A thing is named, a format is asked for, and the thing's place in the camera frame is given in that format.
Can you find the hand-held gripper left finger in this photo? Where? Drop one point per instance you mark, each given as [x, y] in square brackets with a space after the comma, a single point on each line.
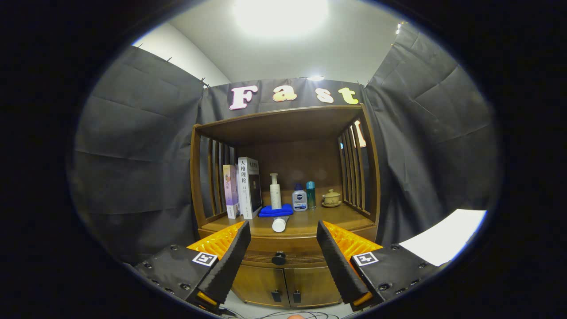
[230, 261]

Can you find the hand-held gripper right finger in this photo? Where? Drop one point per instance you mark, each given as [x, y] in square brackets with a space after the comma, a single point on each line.
[336, 261]

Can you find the wooden drawer with black knob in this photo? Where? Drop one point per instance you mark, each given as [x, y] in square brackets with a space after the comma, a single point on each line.
[288, 243]

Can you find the white and green tube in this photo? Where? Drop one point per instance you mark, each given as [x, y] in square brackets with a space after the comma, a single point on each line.
[279, 224]

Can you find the wooden cabinet door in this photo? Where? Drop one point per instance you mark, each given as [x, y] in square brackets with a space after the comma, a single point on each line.
[259, 283]
[312, 285]

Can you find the wooden countertop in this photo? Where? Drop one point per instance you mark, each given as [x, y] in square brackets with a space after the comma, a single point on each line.
[319, 219]

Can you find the brown wooden cabinet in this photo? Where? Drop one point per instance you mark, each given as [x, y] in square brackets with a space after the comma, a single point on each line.
[283, 126]

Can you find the blue folded cloth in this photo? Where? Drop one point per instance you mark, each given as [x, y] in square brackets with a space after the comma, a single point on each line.
[274, 211]

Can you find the purple book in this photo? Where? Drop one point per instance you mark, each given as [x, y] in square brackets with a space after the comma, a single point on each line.
[230, 192]

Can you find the teal slim bottle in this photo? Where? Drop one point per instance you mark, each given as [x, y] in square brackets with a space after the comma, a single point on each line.
[311, 197]

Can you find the white bottle with blue cap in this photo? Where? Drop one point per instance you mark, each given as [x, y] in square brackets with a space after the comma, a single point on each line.
[299, 200]

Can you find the thick white book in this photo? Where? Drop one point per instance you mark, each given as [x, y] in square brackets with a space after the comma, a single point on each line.
[244, 190]

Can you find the white pump bottle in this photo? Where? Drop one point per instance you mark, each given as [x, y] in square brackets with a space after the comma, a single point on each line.
[275, 197]

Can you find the white table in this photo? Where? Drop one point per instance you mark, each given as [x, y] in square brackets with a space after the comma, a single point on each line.
[445, 237]

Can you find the black backdrop cloth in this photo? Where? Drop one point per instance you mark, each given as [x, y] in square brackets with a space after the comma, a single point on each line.
[141, 155]

